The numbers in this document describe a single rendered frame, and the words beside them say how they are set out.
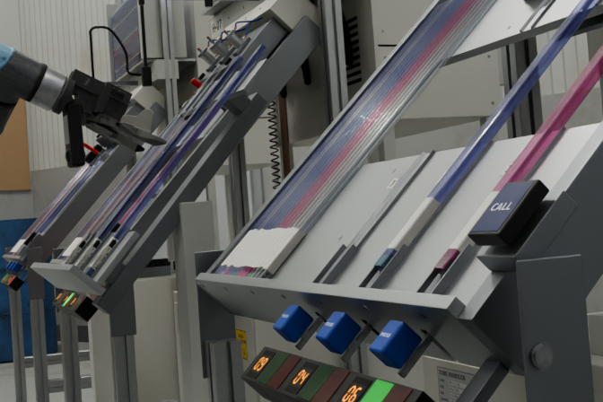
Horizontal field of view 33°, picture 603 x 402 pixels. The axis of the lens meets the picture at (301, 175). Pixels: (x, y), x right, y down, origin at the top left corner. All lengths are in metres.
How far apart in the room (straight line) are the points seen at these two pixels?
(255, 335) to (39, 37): 6.11
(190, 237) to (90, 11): 5.87
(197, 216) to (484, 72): 0.90
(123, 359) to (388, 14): 0.96
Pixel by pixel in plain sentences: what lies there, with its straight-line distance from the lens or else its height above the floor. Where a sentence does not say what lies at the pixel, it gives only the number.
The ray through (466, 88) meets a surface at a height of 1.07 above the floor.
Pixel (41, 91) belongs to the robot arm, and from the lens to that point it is 1.87.
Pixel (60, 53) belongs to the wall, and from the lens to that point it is 7.87.
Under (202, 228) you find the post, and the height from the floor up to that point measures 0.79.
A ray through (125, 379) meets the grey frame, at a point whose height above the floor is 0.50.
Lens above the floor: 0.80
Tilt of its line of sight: 2 degrees up
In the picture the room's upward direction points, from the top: 4 degrees counter-clockwise
